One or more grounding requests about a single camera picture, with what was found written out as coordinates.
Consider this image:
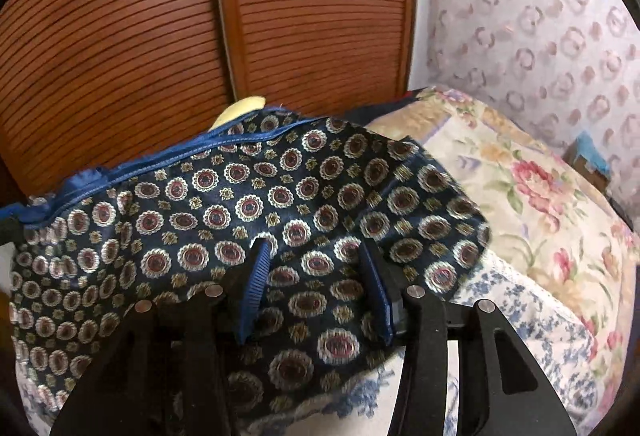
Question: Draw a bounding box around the navy bed sheet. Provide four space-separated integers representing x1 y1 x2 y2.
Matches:
345 91 426 127

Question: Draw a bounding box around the wooden louvered wardrobe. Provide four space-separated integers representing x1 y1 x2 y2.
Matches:
0 0 418 207

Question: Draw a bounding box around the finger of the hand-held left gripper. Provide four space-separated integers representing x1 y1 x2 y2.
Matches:
0 216 23 247

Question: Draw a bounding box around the dark patterned satin garment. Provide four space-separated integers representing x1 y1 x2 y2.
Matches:
0 108 493 422

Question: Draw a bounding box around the floral quilt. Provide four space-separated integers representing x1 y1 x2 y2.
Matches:
365 86 640 417

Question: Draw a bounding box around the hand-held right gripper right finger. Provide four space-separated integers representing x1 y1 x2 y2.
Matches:
357 240 578 436

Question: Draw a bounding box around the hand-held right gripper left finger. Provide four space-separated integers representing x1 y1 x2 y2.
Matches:
50 238 273 436

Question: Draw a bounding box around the yellow plush toy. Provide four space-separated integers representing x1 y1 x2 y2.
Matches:
210 97 266 129

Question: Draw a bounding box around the small cardboard box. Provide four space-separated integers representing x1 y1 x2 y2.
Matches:
575 151 613 197

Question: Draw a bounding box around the circle-patterned sheer curtain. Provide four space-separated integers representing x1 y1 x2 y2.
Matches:
407 0 640 217

